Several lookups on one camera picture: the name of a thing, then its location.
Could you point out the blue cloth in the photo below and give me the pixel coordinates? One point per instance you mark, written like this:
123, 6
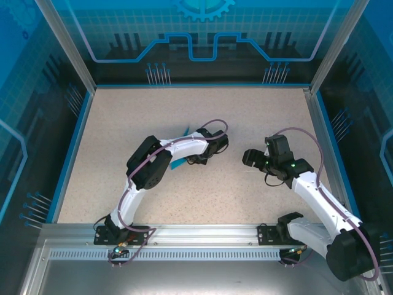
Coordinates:
177, 165

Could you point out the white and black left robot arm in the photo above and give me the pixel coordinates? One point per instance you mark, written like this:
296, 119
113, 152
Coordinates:
147, 166

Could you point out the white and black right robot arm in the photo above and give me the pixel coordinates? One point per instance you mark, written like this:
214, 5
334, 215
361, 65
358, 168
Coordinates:
322, 199

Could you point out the grey metal sheet panel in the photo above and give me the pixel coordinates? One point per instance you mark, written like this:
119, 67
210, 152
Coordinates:
196, 276

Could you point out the blue edge strip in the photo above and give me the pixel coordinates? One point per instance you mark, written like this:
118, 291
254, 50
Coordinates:
328, 123
72, 153

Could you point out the aluminium side rail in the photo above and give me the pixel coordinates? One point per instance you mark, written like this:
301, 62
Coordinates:
318, 123

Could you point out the aluminium mounting rail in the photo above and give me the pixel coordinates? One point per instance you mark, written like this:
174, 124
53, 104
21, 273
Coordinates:
202, 235

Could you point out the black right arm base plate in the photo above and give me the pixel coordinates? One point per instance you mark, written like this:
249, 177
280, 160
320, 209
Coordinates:
264, 235

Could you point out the aluminium frame post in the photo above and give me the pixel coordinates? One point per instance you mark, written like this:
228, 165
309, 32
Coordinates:
337, 46
68, 46

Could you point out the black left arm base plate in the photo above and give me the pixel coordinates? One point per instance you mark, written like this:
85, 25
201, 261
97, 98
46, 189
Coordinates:
101, 236

